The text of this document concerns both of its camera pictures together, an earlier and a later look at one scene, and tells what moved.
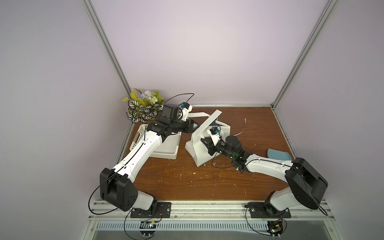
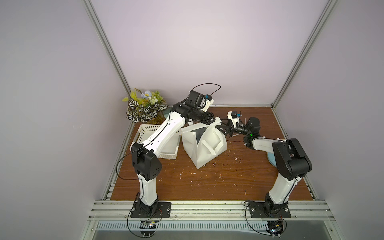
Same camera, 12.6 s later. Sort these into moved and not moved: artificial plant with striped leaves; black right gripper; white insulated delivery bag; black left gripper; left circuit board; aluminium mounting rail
Moved: black right gripper; black left gripper
Not moved: aluminium mounting rail; white insulated delivery bag; left circuit board; artificial plant with striped leaves
